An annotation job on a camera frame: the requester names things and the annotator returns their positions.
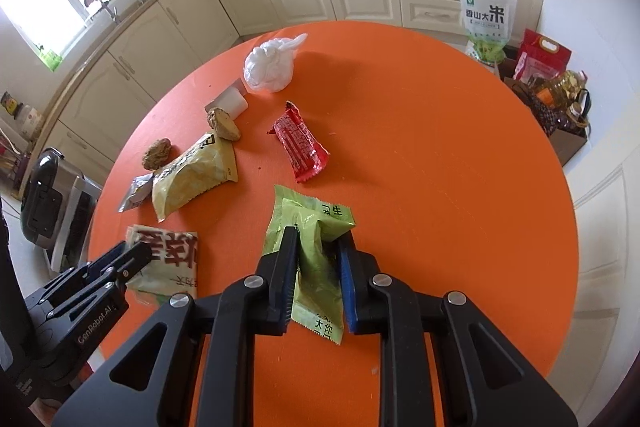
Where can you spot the white plastic bag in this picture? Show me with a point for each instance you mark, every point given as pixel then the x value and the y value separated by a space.
pixel 267 64

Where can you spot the pale packet with red print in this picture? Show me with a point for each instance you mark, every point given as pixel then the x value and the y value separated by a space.
pixel 170 257

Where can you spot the yellow cooking oil bottle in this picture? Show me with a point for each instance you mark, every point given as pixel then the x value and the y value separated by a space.
pixel 565 87

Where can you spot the white jelly cup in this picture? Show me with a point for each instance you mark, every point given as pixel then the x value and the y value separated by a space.
pixel 232 102

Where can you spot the metal sink faucet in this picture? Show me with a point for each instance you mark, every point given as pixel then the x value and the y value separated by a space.
pixel 102 9

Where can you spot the silver black kitchen appliance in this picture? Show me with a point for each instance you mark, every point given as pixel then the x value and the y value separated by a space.
pixel 50 202

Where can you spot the small silver packet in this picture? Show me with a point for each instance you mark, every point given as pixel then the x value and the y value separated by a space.
pixel 134 194

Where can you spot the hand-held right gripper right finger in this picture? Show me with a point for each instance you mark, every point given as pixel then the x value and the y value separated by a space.
pixel 347 287

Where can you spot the yellow green snack packet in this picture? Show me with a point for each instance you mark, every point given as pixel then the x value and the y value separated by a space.
pixel 195 177

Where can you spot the white countertop canister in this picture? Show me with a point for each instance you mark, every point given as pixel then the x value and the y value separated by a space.
pixel 30 122

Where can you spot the white green rice bag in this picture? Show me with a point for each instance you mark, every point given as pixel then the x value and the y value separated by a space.
pixel 487 17

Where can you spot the white panel door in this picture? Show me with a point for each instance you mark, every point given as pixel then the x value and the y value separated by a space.
pixel 600 232

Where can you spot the red snack wrapper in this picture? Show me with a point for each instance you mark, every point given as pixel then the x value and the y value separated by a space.
pixel 300 142

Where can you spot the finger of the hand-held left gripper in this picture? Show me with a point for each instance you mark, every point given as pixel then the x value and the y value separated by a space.
pixel 135 259
pixel 107 259

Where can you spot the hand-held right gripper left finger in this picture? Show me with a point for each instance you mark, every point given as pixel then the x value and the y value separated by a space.
pixel 286 277

